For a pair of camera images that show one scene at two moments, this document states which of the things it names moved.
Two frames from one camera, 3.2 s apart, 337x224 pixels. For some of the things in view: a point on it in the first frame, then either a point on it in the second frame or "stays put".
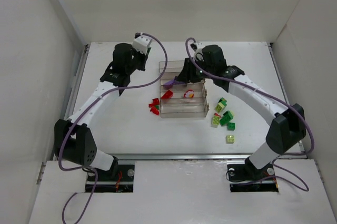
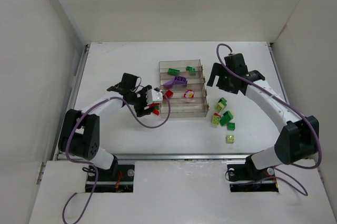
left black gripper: x=142 y=61 -> x=143 y=102
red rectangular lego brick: x=168 y=94 stays put
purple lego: x=168 y=84 stays put
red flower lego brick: x=189 y=93 stays put
